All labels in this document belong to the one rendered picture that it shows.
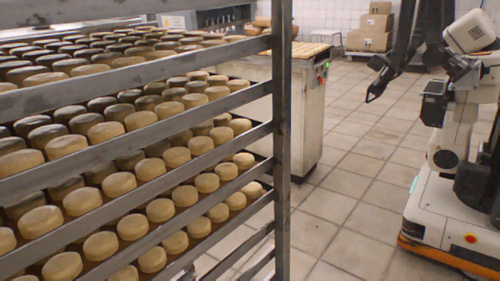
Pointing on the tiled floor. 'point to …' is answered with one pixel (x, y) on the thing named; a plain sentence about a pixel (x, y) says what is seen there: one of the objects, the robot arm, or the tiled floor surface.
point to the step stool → (332, 38)
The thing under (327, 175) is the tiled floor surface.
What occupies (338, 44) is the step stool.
